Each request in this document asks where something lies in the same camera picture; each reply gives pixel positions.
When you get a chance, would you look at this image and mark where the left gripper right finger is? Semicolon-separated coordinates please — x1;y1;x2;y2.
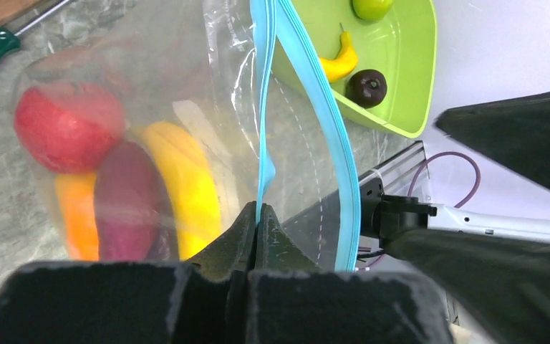
249;203;456;344

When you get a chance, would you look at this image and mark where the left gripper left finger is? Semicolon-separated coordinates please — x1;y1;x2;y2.
0;202;256;343

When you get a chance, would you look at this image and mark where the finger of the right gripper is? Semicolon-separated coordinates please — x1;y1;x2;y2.
386;230;550;343
435;92;550;190

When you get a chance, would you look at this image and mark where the purple sweet potato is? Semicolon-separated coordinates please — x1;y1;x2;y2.
94;140;179;261

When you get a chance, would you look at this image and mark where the yellow banana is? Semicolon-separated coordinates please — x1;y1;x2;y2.
140;121;223;260
319;23;359;84

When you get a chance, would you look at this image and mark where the orange yellow mango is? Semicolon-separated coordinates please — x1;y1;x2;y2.
54;172;99;261

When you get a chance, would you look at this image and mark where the clear zip top bag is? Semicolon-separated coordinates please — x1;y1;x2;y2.
11;1;360;271

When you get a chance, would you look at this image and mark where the red apple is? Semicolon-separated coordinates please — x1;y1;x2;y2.
13;81;126;173

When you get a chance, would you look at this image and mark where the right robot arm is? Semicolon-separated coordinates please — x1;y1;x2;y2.
362;92;550;343

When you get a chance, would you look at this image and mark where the green plastic tray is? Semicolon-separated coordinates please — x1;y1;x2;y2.
276;1;438;138

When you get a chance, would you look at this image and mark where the dark purple mangosteen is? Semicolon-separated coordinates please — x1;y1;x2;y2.
344;70;387;109

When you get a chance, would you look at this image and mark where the green pear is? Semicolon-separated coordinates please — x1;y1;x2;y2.
352;0;394;22

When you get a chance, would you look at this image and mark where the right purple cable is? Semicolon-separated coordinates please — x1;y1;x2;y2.
407;151;482;210

